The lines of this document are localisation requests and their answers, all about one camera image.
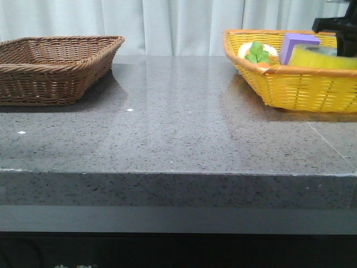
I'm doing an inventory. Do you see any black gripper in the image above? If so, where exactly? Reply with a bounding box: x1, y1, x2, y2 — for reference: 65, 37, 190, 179
312, 0, 356, 57

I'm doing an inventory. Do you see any yellow tape roll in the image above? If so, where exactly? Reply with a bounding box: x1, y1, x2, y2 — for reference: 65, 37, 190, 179
288, 44, 356, 70

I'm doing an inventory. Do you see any purple foam block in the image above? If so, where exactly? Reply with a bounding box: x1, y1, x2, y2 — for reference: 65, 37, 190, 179
279, 33, 321, 66

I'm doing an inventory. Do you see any yellow wicker basket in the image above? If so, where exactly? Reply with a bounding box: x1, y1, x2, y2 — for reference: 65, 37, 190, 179
224, 29, 356, 113

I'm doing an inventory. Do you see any green leaf toy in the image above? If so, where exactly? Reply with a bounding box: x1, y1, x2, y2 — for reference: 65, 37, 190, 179
245, 41, 269, 64

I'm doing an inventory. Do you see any orange carrot toy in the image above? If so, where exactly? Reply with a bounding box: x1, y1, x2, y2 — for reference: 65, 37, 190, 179
256, 62, 271, 69

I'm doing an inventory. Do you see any white curtain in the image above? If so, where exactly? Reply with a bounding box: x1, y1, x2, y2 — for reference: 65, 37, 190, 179
1, 0, 348, 56

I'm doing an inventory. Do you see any brown wicker basket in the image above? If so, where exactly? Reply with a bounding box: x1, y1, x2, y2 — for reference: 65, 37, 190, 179
1, 35, 125, 107

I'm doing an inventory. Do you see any dark cabinet under counter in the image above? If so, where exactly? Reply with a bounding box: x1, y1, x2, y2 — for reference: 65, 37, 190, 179
1, 205, 356, 267

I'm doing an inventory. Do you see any white ring toy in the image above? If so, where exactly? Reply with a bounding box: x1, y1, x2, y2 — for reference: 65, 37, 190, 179
237, 41, 278, 64

